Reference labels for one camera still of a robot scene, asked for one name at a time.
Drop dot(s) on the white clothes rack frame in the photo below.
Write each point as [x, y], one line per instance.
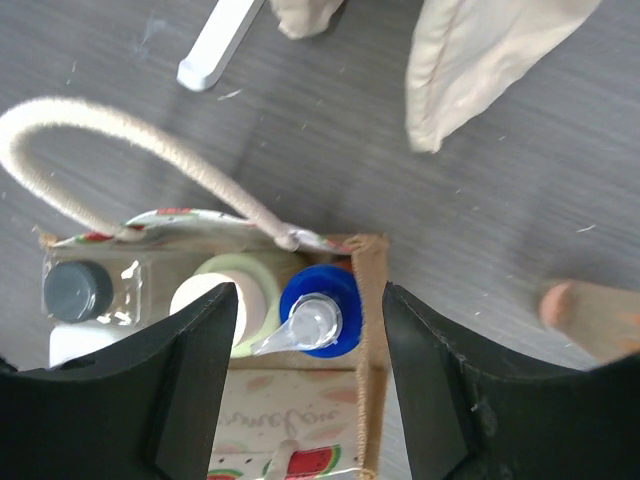
[217, 42]

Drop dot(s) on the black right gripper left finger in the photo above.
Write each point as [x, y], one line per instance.
[145, 407]

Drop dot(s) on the green bottle beige cap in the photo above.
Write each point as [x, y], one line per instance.
[259, 277]

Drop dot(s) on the orange bottle blue pump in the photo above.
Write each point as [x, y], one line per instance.
[320, 313]

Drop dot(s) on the pink bottle pink cap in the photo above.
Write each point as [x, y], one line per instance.
[601, 320]

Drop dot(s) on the white bottle grey cap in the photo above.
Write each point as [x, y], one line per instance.
[69, 341]

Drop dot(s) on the clear bottle grey cap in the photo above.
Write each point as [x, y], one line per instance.
[81, 285]

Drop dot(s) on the beige jacket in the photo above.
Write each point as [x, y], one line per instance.
[463, 55]

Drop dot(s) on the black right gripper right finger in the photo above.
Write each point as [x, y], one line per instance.
[474, 409]

